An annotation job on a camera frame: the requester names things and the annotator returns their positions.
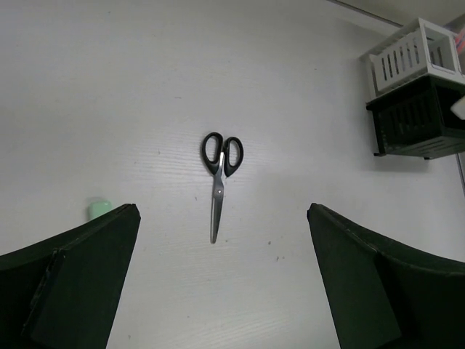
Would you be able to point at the green highlighter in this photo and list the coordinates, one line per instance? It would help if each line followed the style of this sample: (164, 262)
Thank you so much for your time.
(97, 206)

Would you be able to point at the black handled scissors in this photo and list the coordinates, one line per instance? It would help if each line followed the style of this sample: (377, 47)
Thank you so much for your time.
(218, 166)

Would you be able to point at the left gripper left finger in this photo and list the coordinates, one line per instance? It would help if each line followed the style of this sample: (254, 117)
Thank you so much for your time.
(64, 291)

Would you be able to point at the black organizer box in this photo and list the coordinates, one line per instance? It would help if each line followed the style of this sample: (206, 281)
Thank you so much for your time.
(416, 119)

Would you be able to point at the red pen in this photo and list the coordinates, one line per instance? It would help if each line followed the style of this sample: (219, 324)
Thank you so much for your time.
(460, 41)

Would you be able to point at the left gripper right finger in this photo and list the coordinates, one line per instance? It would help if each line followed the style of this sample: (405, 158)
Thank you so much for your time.
(385, 294)

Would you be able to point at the white organizer box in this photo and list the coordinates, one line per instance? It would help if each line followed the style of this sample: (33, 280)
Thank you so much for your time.
(417, 49)

